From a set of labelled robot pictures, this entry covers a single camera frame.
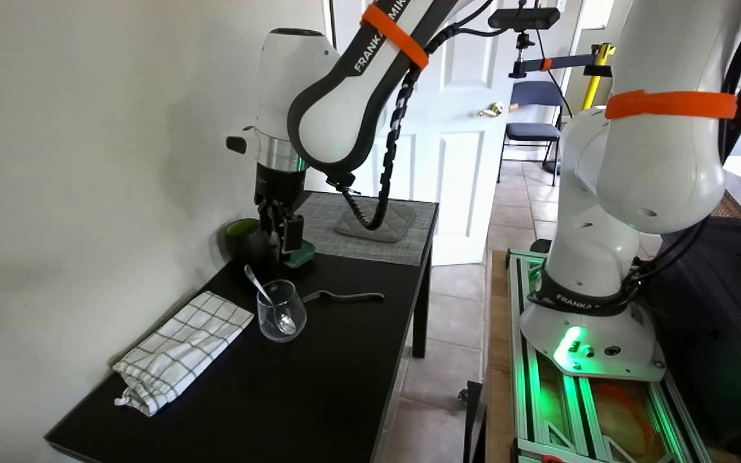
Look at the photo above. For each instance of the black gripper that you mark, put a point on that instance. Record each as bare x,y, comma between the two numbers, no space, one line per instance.
280,188

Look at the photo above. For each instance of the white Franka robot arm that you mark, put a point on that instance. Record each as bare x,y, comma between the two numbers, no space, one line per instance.
661,170

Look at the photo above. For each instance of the clear glass cup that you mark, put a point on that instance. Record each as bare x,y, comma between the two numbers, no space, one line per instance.
288,330

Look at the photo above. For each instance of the grey woven placemat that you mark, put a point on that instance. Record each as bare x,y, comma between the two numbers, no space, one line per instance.
328,224

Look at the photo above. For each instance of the dark green bowl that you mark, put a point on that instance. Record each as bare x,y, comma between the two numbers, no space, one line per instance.
234,236

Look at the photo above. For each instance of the grey quilted pot holder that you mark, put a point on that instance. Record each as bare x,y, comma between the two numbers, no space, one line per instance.
398,228

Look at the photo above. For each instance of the white checkered dish towel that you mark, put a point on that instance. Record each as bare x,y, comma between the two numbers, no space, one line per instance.
181,348

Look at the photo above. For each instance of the white panel door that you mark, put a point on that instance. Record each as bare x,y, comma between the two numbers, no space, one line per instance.
456,163

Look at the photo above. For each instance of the black metal stand foot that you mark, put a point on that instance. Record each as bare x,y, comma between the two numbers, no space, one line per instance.
472,421

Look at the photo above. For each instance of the blue chair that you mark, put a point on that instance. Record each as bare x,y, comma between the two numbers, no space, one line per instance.
536,130

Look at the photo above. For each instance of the yellow stand with hazard tape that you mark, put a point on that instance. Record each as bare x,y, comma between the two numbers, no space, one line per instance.
593,82

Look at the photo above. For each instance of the black side table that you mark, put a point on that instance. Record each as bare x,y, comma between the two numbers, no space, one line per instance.
721,343

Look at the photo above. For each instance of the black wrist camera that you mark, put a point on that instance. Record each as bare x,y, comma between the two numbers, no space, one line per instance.
340,178

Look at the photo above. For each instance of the black stereo camera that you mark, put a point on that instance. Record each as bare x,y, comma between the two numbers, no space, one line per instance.
526,16

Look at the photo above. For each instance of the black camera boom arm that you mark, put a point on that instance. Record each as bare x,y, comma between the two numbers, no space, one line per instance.
558,64

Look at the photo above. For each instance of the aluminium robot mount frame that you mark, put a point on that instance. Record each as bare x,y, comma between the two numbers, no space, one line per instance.
558,412

